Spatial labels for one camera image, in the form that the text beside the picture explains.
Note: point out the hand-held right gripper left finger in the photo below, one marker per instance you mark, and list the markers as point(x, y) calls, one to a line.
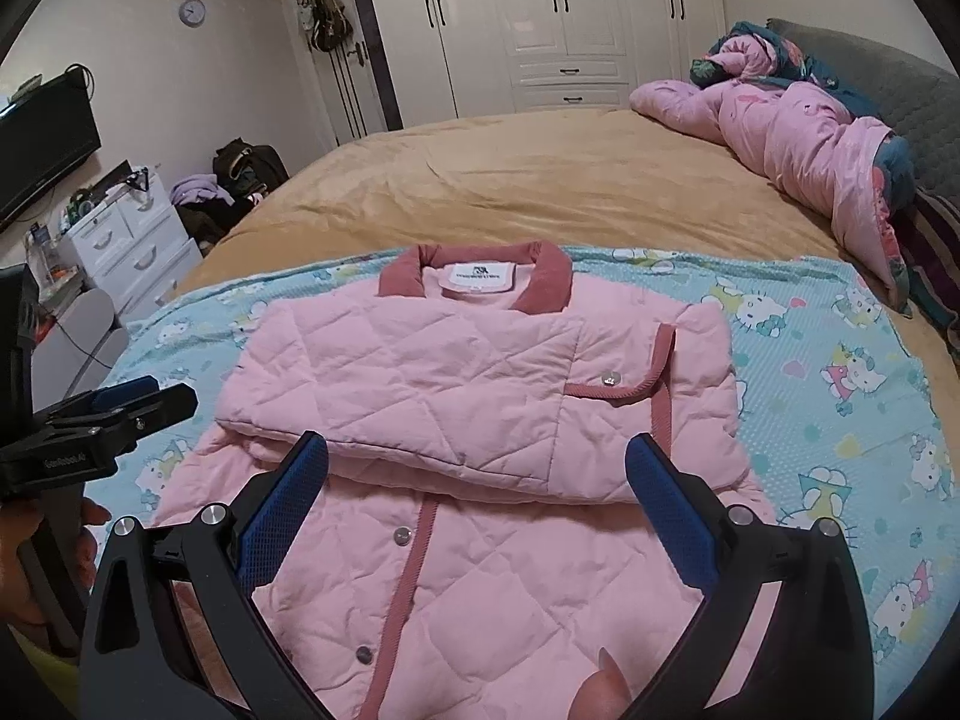
point(289, 499)

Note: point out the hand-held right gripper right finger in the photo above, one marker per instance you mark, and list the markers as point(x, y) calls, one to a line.
point(671, 510)

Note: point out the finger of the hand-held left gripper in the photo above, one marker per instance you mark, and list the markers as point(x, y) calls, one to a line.
point(161, 409)
point(112, 396)

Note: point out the pink quilted jacket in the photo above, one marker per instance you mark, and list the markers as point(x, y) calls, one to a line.
point(420, 360)

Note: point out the dark clothes pile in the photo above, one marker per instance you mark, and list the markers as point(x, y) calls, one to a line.
point(214, 225)

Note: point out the person's left hand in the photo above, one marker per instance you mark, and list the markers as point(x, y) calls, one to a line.
point(15, 562)

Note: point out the person's right hand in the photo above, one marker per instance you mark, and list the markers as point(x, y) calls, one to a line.
point(604, 690)

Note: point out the grey chair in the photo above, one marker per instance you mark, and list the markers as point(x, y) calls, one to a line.
point(82, 322)

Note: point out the white drawer cabinet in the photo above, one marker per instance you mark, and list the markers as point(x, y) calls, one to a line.
point(135, 247)

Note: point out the blue cartoon cat blanket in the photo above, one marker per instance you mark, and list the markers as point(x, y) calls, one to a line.
point(825, 390)

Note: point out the lilac cloth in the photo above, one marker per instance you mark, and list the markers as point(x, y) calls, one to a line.
point(199, 189)

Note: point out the black television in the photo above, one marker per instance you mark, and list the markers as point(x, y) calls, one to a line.
point(45, 150)

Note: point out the black bag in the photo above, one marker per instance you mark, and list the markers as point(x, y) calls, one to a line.
point(251, 165)

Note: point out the bed with tan sheet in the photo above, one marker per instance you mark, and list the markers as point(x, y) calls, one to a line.
point(525, 180)

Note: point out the dark striped pillow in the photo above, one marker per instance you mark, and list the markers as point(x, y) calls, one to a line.
point(934, 240)

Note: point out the pink floral quilt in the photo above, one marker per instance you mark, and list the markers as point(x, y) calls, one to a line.
point(787, 135)

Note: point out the hanging bags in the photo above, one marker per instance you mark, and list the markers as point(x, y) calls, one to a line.
point(330, 15)

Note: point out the grey quilted headboard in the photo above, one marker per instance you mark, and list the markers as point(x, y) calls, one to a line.
point(915, 97)

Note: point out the white wardrobe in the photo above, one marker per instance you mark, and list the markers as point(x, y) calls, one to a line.
point(555, 15)

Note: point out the round wall clock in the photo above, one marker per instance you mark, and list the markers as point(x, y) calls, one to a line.
point(192, 11)

